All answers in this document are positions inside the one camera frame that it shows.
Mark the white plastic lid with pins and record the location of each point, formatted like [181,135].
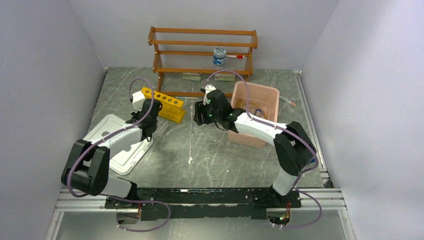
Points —
[128,152]

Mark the white box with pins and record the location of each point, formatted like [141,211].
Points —
[191,76]
[225,77]

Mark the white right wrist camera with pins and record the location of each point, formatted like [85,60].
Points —
[206,90]

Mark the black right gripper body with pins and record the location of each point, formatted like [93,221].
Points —
[213,116]

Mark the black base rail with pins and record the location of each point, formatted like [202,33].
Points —
[256,203]

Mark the glass rod orange tip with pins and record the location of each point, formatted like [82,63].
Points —
[287,101]

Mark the wooden shelf rack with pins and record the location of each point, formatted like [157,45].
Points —
[190,50]

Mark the white box left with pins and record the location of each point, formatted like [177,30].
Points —
[191,76]

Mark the tan rubber tubing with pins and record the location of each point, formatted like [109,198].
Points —
[249,107]

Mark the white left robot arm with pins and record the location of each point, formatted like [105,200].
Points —
[86,171]

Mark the pink plastic bin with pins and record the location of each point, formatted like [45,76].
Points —
[265,97]

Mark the blue safety glasses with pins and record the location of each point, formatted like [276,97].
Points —
[258,112]

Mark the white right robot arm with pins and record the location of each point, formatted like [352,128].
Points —
[292,145]

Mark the white box right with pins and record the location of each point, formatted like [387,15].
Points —
[225,77]

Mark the blue white jar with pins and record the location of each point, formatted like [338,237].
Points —
[219,56]

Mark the yellow test tube rack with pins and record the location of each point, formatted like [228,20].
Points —
[172,108]

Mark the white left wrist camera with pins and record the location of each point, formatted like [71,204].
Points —
[138,99]

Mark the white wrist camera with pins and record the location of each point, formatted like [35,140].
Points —
[138,99]
[206,90]

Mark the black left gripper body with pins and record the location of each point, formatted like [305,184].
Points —
[135,114]

